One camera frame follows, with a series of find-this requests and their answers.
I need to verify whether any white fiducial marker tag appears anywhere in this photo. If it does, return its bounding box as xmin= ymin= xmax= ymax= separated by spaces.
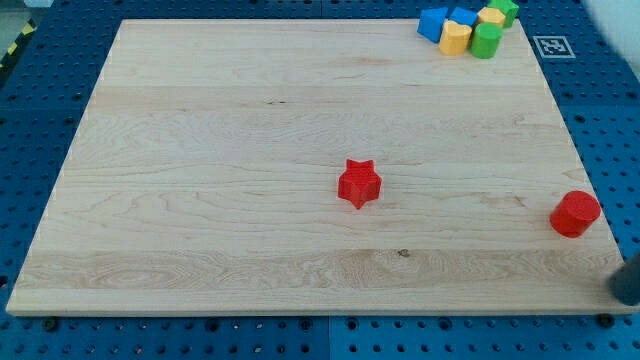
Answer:
xmin=533 ymin=35 xmax=575 ymax=59

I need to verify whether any green cylinder block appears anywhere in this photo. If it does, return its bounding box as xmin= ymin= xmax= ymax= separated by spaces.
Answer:
xmin=470 ymin=22 xmax=503 ymax=59

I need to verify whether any red cylinder block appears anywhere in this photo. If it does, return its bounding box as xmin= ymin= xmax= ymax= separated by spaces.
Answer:
xmin=549 ymin=190 xmax=601 ymax=238

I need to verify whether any wooden board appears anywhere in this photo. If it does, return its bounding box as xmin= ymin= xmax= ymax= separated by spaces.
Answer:
xmin=7 ymin=19 xmax=629 ymax=317

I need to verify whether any blue cube block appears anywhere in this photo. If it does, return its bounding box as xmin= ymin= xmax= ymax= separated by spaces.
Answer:
xmin=448 ymin=7 xmax=478 ymax=27

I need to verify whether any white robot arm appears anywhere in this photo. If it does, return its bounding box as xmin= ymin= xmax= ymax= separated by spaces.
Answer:
xmin=583 ymin=0 xmax=639 ymax=79

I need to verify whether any green star block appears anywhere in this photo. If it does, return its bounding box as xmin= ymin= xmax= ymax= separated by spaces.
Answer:
xmin=487 ymin=0 xmax=520 ymax=28

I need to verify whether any red star block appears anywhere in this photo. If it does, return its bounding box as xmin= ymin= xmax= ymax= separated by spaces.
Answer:
xmin=338 ymin=159 xmax=382 ymax=209

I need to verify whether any blue triangle block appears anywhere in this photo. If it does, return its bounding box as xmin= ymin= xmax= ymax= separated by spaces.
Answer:
xmin=417 ymin=7 xmax=448 ymax=43

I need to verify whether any yellow hexagon block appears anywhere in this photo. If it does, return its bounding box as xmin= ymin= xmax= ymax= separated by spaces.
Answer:
xmin=476 ymin=7 xmax=506 ymax=28

